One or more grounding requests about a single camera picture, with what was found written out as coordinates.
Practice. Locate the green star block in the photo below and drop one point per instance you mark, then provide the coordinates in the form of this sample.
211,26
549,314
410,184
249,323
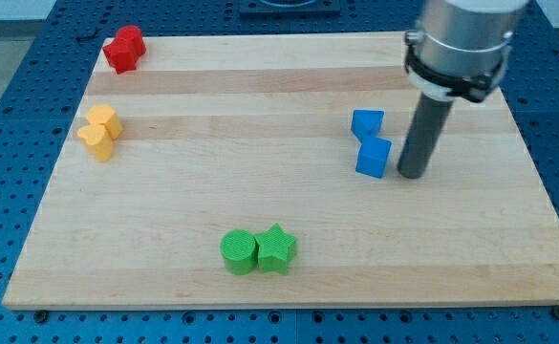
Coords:
276,248

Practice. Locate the red star block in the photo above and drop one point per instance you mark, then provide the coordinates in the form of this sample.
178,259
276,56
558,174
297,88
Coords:
120,55

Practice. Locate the light wooden board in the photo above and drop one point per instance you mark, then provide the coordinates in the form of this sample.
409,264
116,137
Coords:
243,132

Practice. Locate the yellow heart block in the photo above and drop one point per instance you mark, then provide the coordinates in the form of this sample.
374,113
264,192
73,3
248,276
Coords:
97,141

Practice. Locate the blue cube block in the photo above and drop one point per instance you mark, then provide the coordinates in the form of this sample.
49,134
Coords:
372,156

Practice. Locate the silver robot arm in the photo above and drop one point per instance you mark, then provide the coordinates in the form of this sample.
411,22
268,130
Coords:
460,48

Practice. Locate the blue triangle block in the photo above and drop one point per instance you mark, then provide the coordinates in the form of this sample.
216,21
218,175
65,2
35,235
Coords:
366,123

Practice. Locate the yellow hexagon block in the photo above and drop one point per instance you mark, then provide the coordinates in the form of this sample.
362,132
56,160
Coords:
106,116

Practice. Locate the red crescent block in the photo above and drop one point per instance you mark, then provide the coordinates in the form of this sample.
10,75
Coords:
133,35

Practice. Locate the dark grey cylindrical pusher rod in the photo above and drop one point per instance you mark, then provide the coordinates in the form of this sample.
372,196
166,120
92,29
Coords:
423,134

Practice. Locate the green cylinder block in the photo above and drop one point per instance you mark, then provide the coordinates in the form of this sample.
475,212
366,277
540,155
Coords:
239,251

